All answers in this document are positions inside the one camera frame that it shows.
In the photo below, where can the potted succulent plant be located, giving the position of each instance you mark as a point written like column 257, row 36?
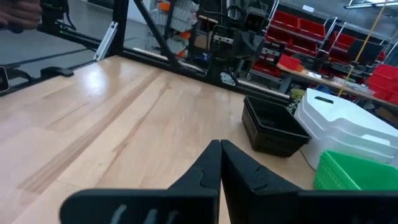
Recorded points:
column 297, row 95

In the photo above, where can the green mesh plastic basket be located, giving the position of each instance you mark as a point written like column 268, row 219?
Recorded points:
column 320, row 177
column 360, row 174

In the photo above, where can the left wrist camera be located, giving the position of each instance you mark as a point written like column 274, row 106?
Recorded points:
column 255, row 19

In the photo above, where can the person's hand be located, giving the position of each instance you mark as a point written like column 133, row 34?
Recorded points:
column 18, row 12

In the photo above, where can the white plastic basket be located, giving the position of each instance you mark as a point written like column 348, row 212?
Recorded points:
column 314, row 155
column 342, row 145
column 339, row 115

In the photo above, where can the white metal shelf rack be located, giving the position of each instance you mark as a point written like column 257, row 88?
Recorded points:
column 329, row 21

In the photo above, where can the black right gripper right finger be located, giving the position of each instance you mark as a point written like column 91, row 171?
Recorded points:
column 258, row 193

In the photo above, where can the grey and orange bin rack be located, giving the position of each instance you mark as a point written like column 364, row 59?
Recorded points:
column 178, row 23

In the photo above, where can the red plastic bin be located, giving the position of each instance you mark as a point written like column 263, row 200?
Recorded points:
column 284, row 20
column 344, row 41
column 385, row 82
column 289, row 61
column 311, row 28

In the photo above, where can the white aluminium bracket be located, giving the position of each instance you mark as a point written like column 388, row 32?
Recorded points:
column 107, row 40

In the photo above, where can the wooden workbench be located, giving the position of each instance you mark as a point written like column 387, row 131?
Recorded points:
column 329, row 81

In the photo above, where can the black slotted plastic basket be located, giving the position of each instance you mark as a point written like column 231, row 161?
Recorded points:
column 248, row 109
column 273, row 119
column 267, row 146

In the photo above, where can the black aluminium table frame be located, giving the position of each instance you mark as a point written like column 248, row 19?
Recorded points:
column 155, row 35

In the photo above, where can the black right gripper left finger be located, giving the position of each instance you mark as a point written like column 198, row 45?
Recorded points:
column 186, row 202

